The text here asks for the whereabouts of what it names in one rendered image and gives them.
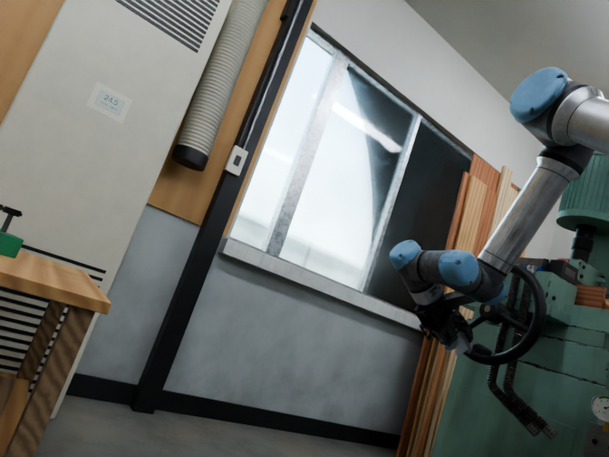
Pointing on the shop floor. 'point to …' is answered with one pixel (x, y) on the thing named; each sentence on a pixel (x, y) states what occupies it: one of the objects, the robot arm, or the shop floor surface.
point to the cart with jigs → (18, 391)
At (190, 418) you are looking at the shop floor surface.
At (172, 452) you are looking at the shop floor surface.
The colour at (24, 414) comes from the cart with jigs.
